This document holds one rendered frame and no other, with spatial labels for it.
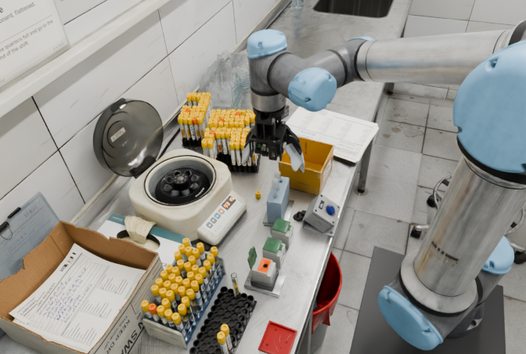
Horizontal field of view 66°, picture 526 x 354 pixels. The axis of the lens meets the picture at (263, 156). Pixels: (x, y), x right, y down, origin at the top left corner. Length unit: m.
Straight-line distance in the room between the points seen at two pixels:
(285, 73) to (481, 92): 0.37
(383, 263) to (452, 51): 0.54
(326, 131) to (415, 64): 0.79
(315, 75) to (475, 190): 0.32
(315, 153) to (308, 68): 0.61
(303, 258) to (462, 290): 0.49
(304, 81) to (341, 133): 0.75
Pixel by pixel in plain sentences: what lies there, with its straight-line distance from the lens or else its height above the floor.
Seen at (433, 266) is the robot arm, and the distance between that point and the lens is 0.66.
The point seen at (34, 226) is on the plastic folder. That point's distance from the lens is 1.13.
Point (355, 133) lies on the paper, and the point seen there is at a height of 0.89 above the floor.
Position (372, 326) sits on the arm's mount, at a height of 0.95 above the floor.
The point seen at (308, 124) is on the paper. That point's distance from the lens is 1.47.
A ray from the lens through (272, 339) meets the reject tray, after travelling 0.98.
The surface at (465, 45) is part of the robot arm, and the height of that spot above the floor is 1.50.
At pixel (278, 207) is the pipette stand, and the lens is 1.09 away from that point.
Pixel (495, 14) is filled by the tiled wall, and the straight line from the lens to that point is 3.13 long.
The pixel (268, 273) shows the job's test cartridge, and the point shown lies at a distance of 0.98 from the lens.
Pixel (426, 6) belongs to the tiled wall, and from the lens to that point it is 3.10.
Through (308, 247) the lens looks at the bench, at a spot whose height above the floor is 0.88.
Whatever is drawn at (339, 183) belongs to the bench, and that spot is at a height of 0.88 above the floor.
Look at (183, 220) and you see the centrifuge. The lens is 1.06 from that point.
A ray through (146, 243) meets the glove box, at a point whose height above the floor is 0.93.
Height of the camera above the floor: 1.77
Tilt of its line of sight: 41 degrees down
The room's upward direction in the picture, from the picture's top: 3 degrees counter-clockwise
